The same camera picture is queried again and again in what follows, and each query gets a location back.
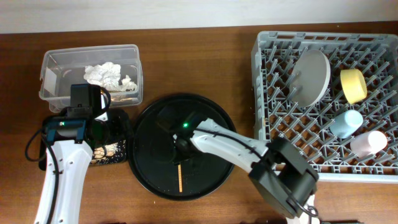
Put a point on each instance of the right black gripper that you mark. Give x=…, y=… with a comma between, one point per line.
x=176, y=154

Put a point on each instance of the clear plastic bin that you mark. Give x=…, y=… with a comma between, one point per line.
x=63, y=68

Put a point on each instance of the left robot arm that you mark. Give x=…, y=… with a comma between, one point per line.
x=63, y=186

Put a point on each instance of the grey ceramic plate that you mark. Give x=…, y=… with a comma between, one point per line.
x=311, y=76

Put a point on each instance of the gold foil wrapper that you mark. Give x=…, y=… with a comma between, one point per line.
x=121, y=99

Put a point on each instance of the wooden chopstick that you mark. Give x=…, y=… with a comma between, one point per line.
x=180, y=186

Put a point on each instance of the round black tray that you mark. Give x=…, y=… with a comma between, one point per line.
x=150, y=152

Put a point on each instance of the yellow bowl with food scraps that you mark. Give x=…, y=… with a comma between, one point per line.
x=353, y=85

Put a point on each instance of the pink plastic cup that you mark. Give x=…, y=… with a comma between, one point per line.
x=368, y=143

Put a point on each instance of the pile of food scraps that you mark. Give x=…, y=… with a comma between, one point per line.
x=109, y=154

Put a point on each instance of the white napkin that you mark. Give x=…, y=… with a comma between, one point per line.
x=108, y=76

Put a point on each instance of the black rectangular tray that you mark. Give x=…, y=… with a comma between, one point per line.
x=62, y=132

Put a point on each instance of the blue plastic cup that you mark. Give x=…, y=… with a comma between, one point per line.
x=345, y=124

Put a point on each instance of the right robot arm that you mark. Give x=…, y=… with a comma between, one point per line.
x=284, y=179

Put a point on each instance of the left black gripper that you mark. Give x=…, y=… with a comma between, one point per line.
x=119, y=133

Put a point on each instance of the grey dishwasher rack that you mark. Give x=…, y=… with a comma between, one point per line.
x=273, y=58

